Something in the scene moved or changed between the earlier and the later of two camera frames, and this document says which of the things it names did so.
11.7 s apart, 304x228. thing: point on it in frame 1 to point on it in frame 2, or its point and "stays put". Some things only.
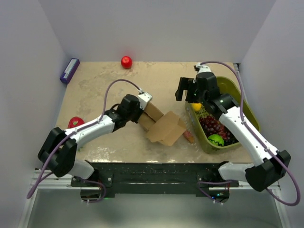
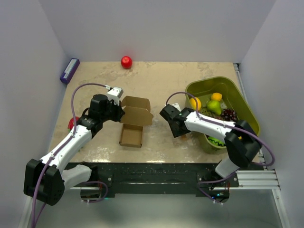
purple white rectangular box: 67,75 stays put
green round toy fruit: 216,139 stays put
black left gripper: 140,111 to 119,112
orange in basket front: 196,107 stays put
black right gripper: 185,83 to 176,133
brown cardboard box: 165,128 to 137,114
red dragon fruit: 75,121 stays put
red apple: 126,62 stays put
